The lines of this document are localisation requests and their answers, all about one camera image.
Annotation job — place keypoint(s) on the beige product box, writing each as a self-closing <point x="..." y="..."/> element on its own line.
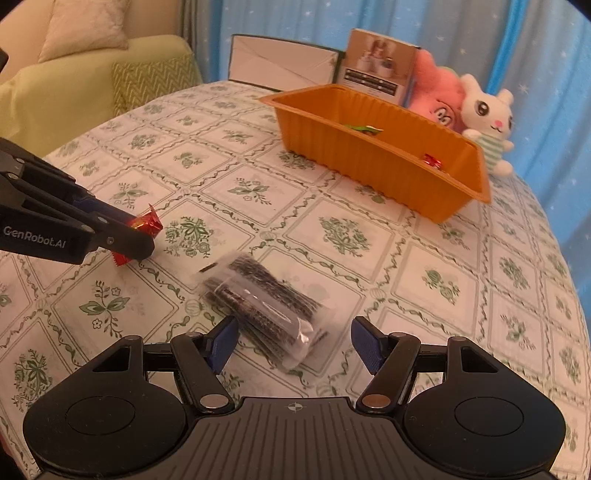
<point x="374" y="60"/>

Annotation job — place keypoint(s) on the light green sofa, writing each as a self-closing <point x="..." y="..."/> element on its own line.
<point x="69" y="87"/>

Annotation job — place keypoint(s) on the green chevron cushion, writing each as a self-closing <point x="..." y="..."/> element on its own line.
<point x="152" y="78"/>

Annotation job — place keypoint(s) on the orange plastic tray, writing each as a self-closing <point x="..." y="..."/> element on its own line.
<point x="383" y="166"/>

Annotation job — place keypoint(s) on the shiny red gold candy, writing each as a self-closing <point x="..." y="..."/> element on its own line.
<point x="147" y="224"/>

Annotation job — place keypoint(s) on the floral checked tablecloth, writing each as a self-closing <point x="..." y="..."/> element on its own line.
<point x="323" y="230"/>

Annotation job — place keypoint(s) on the white textured cushion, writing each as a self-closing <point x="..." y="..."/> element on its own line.
<point x="83" y="23"/>

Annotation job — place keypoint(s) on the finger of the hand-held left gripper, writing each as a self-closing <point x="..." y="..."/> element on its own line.
<point x="129" y="242"/>
<point x="108" y="208"/>

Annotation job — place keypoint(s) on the pink plush toy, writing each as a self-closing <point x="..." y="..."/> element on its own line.
<point x="434" y="87"/>

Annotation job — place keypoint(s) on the blue star curtain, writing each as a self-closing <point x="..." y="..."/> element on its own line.
<point x="531" y="46"/>

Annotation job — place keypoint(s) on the small red white candy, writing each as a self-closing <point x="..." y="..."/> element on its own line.
<point x="431" y="160"/>

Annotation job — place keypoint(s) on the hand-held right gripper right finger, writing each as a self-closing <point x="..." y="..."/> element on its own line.
<point x="365" y="345"/>

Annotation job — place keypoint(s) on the white bunny plush toy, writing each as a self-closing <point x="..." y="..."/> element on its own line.
<point x="489" y="115"/>

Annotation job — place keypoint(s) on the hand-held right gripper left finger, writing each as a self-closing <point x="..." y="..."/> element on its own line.
<point x="224" y="344"/>

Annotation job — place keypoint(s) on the clear packet of dark snacks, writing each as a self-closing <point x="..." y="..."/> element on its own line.
<point x="268" y="300"/>

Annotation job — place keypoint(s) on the green wrapped candy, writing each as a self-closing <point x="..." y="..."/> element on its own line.
<point x="364" y="128"/>

